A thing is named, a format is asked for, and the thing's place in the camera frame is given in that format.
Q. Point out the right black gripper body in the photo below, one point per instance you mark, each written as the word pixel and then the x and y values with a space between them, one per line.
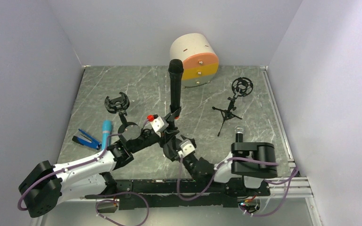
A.
pixel 173 157

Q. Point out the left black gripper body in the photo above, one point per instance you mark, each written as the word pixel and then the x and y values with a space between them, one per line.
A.
pixel 148 139

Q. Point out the black round-base shock-mount stand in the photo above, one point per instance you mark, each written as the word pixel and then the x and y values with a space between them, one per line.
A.
pixel 119 105

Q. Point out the black round-base clip stand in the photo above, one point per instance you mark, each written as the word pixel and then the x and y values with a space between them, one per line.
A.
pixel 169 148

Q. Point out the cyan blue microphone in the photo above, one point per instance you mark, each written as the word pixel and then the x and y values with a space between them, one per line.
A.
pixel 106 132

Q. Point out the silver mesh black microphone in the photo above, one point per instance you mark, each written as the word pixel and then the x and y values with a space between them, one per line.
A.
pixel 239 133

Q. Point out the tall black microphone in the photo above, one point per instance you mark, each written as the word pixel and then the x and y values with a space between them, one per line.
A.
pixel 175 74

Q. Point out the black tripod shock-mount stand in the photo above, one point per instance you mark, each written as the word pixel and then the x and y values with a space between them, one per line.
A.
pixel 241 87

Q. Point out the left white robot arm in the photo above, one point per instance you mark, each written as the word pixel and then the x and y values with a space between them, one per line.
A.
pixel 48 185

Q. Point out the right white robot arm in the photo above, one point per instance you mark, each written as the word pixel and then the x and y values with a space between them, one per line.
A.
pixel 253 161

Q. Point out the blue black hand tool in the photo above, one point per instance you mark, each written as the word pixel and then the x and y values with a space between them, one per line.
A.
pixel 85 139

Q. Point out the white orange yellow cylinder container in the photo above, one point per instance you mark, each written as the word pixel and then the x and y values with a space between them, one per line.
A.
pixel 199 60

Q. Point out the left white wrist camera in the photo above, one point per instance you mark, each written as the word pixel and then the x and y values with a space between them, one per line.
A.
pixel 158 124

